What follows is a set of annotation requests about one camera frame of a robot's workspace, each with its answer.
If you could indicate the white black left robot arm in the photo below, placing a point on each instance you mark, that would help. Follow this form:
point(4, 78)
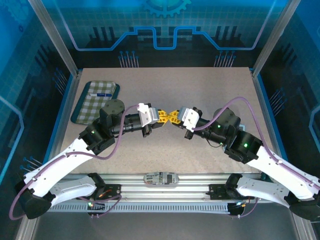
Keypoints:
point(62, 160)

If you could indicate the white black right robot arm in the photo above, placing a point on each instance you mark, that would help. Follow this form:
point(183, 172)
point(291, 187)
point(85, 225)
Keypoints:
point(280, 170)

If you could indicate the green white checked cloth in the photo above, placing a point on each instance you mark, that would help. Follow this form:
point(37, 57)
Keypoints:
point(92, 105)

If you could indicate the blue pen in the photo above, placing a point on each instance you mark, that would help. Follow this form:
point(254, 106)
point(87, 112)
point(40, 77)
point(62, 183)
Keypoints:
point(103, 94)

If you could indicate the blue tray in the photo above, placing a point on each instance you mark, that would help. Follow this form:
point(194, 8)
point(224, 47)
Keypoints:
point(118, 90)

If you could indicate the blue table edge strip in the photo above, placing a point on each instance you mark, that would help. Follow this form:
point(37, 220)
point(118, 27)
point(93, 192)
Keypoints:
point(266, 100)
point(58, 125)

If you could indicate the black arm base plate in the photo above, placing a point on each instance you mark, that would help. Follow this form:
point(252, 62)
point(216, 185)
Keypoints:
point(112, 191)
point(217, 191)

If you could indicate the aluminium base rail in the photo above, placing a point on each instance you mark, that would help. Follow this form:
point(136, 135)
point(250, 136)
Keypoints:
point(195, 186)

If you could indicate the aluminium frame post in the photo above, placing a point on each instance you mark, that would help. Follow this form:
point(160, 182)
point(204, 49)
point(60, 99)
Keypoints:
point(57, 37)
point(275, 37)

